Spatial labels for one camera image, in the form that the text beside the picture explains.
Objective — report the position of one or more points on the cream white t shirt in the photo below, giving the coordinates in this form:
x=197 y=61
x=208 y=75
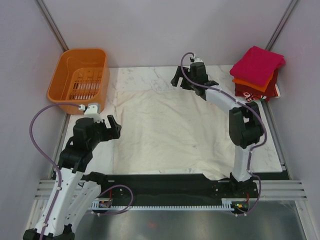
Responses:
x=171 y=131

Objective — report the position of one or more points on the aluminium frame post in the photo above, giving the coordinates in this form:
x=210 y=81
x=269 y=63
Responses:
x=282 y=23
x=51 y=23

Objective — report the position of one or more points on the dark red folded t shirt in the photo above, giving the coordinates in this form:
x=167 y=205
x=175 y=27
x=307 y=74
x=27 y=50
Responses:
x=242 y=88

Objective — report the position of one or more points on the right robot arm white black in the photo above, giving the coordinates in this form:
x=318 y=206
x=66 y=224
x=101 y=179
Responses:
x=245 y=125

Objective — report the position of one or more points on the magenta folded t shirt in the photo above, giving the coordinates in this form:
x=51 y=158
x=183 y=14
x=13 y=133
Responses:
x=257 y=66

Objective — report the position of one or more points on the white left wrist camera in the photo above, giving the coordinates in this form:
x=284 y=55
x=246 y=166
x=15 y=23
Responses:
x=92 y=110

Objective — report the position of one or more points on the orange plastic basket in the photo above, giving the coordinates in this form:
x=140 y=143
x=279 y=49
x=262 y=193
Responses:
x=81 y=77

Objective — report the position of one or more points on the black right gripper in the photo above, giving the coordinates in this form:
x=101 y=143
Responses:
x=175 y=80

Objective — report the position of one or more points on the left aluminium frame post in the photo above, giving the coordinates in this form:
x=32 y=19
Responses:
x=51 y=23

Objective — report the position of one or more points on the red printed folded t shirt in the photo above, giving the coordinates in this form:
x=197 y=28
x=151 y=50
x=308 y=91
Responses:
x=275 y=93

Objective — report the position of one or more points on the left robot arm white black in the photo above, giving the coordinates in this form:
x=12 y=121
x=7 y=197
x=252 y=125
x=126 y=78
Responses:
x=64 y=210

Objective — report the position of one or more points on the white slotted cable duct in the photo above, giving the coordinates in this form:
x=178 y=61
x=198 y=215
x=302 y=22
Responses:
x=97 y=205

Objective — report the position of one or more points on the right aluminium frame post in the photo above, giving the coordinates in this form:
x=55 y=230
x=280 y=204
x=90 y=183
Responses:
x=282 y=23

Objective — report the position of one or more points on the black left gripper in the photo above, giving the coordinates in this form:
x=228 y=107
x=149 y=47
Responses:
x=115 y=128

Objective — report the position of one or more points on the orange folded t shirt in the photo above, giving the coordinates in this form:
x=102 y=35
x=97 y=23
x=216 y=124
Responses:
x=252 y=85

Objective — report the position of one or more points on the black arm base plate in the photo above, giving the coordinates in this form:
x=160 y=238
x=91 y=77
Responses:
x=169 y=190

